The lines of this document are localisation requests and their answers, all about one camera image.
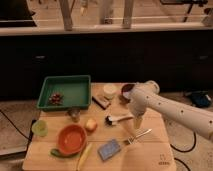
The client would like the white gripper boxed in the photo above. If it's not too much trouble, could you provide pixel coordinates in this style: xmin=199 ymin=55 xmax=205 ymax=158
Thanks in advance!
xmin=128 ymin=97 xmax=147 ymax=129

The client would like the white handled black brush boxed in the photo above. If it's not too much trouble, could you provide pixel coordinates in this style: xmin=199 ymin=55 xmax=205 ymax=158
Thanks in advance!
xmin=105 ymin=114 xmax=133 ymax=125

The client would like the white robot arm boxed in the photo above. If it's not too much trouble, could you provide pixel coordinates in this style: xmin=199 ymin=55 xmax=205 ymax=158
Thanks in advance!
xmin=128 ymin=81 xmax=213 ymax=142

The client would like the dark purple bowl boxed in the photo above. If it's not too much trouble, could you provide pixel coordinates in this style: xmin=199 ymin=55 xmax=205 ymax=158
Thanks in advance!
xmin=121 ymin=84 xmax=134 ymax=102

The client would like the red orange bowl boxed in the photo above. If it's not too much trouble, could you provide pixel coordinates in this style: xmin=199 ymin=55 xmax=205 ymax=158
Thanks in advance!
xmin=57 ymin=124 xmax=87 ymax=156

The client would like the silver fork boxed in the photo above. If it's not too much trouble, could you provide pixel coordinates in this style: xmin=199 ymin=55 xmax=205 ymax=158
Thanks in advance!
xmin=123 ymin=129 xmax=152 ymax=145

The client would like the blue sponge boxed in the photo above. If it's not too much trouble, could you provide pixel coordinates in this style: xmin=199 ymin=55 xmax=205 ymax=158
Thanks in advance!
xmin=98 ymin=139 xmax=121 ymax=161

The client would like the brown wooden block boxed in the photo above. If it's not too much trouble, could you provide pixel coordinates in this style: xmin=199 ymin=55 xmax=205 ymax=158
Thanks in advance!
xmin=92 ymin=95 xmax=111 ymax=110

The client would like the yellow red apple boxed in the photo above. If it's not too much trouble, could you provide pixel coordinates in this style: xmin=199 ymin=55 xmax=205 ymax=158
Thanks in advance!
xmin=85 ymin=118 xmax=97 ymax=132

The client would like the blue object on floor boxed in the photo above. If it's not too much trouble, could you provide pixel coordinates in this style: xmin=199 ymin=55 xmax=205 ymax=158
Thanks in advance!
xmin=190 ymin=92 xmax=212 ymax=108

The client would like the yellow banana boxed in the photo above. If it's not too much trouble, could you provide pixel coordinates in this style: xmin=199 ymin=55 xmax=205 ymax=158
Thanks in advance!
xmin=76 ymin=143 xmax=93 ymax=171

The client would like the green plastic tray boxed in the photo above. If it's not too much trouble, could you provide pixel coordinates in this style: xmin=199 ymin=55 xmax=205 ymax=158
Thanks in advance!
xmin=37 ymin=75 xmax=91 ymax=112

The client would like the red berry cluster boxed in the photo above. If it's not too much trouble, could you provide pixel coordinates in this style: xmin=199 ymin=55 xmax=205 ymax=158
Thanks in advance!
xmin=48 ymin=93 xmax=63 ymax=105

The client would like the green vegetable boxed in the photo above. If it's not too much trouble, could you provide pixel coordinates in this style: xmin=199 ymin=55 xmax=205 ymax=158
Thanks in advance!
xmin=50 ymin=148 xmax=78 ymax=158

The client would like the green plastic cup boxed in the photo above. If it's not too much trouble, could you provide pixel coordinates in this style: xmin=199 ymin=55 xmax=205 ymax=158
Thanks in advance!
xmin=32 ymin=120 xmax=48 ymax=137

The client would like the black cable right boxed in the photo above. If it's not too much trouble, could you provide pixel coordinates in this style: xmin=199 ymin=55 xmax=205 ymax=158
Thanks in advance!
xmin=169 ymin=128 xmax=201 ymax=171

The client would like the black cable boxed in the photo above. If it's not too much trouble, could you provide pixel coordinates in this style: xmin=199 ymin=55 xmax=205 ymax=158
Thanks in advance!
xmin=0 ymin=109 xmax=34 ymax=141
xmin=169 ymin=128 xmax=201 ymax=171

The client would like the black cable left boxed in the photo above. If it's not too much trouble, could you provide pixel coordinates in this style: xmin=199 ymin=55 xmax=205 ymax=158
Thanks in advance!
xmin=0 ymin=109 xmax=34 ymax=141

